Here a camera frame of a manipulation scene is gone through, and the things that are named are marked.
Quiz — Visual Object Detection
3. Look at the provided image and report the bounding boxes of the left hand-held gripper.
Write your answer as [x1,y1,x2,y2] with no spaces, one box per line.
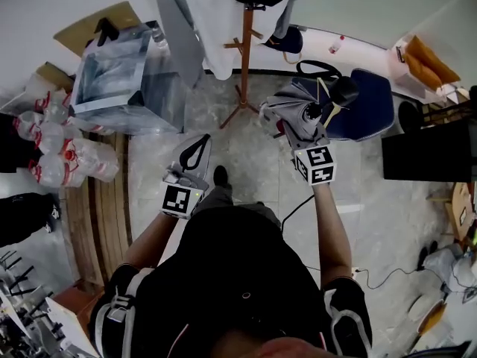
[159,133,214,221]

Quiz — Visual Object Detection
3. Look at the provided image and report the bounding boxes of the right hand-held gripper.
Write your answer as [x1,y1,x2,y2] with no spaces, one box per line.
[283,122,338,188]

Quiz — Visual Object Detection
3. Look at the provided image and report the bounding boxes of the grey umbrella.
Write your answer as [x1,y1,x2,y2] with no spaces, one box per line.
[259,75,361,142]

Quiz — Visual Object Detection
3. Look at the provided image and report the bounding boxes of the wooden coat rack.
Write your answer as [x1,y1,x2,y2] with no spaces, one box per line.
[218,1,266,130]

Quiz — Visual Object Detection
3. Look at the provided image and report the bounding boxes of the person's right forearm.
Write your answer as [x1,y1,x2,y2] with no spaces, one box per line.
[312,182,353,289]

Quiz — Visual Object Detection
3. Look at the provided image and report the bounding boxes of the person's left forearm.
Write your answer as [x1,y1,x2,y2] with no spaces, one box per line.
[121,210,195,272]

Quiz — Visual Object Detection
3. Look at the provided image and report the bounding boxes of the grey coat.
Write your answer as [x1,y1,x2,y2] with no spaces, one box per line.
[151,0,206,89]

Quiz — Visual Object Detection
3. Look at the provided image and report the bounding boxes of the person's black shoe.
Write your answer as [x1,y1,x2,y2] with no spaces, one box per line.
[212,165,230,188]

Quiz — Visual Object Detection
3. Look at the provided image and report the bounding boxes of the person's grey trouser leg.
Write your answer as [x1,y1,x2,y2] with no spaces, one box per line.
[193,183,282,230]

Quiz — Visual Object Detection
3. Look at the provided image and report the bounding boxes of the dark blue padded chair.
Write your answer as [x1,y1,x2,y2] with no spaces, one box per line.
[290,68,396,142]

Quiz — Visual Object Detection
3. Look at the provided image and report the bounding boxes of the clear plastic storage box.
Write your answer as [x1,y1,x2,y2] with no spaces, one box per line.
[69,19,188,137]

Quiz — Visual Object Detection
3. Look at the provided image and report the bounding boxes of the black round stool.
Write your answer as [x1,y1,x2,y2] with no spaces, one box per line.
[397,100,425,134]

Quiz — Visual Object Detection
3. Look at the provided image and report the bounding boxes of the wooden bench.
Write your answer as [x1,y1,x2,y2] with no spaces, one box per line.
[60,131,134,287]

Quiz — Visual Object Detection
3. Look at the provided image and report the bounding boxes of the black box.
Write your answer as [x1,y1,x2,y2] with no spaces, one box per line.
[381,119,477,183]

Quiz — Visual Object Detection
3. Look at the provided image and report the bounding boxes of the clear plastic bottle red cap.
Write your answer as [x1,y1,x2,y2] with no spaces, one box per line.
[328,34,347,55]

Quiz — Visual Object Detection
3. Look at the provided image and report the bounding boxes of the white open box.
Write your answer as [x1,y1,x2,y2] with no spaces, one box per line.
[386,37,461,106]

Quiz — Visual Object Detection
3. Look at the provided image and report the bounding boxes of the white garment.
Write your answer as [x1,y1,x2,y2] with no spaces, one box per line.
[183,0,299,81]

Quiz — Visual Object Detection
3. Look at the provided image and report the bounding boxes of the small dark blue bag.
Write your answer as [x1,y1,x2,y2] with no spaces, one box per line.
[263,24,305,55]

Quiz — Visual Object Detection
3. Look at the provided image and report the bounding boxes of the person's black shirt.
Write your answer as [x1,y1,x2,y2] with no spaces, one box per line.
[88,199,373,358]

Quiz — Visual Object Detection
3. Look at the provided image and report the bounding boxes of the pack of clear water bottles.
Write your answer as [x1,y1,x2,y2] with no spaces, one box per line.
[13,87,121,189]

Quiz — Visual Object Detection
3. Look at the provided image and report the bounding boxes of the orange cushions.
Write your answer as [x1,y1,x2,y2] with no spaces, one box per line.
[403,34,462,93]

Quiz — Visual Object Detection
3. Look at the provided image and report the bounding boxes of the brown cardboard sheet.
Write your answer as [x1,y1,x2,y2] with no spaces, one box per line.
[53,0,143,57]

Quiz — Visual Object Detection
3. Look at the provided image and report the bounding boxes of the white plastic bag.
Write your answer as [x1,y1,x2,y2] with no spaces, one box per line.
[423,243,477,306]

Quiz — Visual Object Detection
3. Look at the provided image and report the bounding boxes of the black bag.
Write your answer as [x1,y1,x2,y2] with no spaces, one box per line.
[0,191,61,248]

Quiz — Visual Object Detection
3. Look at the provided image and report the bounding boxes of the black strap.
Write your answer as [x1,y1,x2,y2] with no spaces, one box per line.
[295,59,343,82]

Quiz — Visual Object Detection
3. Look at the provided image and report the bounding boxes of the black floor cable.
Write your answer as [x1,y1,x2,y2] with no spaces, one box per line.
[280,193,424,291]

